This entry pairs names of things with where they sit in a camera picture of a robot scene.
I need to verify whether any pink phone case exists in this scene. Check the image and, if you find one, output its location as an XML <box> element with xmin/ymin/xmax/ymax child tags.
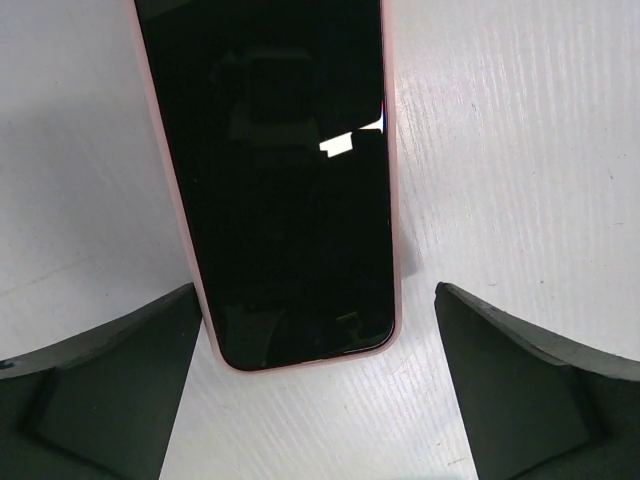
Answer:
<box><xmin>127</xmin><ymin>0</ymin><xmax>404</xmax><ymax>374</ymax></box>

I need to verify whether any black smartphone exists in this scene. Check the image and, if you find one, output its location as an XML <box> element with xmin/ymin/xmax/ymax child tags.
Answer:
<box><xmin>133</xmin><ymin>0</ymin><xmax>396</xmax><ymax>371</ymax></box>

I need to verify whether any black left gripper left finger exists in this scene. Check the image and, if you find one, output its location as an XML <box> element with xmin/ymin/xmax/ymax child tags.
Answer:
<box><xmin>1</xmin><ymin>284</ymin><xmax>202</xmax><ymax>479</ymax></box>

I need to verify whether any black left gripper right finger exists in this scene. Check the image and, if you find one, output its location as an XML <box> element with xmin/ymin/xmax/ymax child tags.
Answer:
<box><xmin>434</xmin><ymin>283</ymin><xmax>639</xmax><ymax>479</ymax></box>

